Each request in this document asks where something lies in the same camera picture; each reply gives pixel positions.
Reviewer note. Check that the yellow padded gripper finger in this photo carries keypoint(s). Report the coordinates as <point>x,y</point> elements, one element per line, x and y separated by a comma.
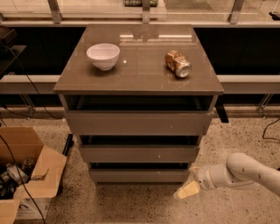
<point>187,190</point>

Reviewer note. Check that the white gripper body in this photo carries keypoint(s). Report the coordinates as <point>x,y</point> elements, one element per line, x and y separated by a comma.
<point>203,177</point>

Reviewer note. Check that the grey bottom drawer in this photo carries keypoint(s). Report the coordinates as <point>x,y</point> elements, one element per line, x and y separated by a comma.
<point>138,176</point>

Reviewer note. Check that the grey drawer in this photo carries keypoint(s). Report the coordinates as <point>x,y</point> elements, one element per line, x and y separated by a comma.
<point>139,154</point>
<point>138,124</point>
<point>138,176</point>

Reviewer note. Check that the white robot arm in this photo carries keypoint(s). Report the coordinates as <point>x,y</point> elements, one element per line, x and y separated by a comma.
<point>239,172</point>

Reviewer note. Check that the grey drawer cabinet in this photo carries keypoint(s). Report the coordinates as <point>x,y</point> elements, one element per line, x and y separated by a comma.
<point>139,82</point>

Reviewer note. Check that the grey middle drawer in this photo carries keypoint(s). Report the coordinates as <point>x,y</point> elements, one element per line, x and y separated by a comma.
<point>139,154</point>

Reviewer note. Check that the grey top drawer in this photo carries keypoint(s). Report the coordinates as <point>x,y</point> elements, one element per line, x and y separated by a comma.
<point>138,124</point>

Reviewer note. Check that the open cardboard box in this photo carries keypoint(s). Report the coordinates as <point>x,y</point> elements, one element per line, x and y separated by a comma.
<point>43,165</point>

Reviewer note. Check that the crushed golden soda can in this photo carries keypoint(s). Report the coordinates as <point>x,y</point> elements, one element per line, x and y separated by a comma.
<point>178,63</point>

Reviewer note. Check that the white ceramic bowl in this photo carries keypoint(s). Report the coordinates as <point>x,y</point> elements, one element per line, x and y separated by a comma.
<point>103,56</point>

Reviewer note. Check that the plastic bottle in box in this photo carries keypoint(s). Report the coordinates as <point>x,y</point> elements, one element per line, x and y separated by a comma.
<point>16,173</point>

